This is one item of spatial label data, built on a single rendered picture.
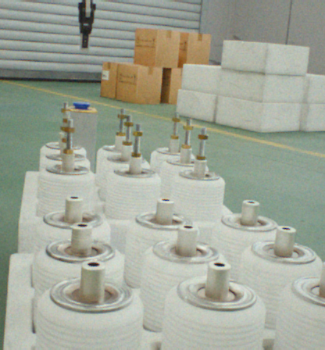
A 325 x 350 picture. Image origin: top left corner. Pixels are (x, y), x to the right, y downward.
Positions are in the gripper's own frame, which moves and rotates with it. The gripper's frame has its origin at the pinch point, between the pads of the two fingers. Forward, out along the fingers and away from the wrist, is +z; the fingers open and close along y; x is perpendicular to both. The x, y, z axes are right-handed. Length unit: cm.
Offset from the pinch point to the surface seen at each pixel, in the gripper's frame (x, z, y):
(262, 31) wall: -255, -28, 604
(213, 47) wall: -206, -4, 644
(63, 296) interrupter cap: 7, 21, -96
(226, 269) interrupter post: -8, 19, -95
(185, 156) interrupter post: -19.1, 20.2, -30.1
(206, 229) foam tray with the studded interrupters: -20, 29, -49
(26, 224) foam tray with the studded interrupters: 11, 29, -49
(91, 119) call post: -2.4, 17.4, -3.5
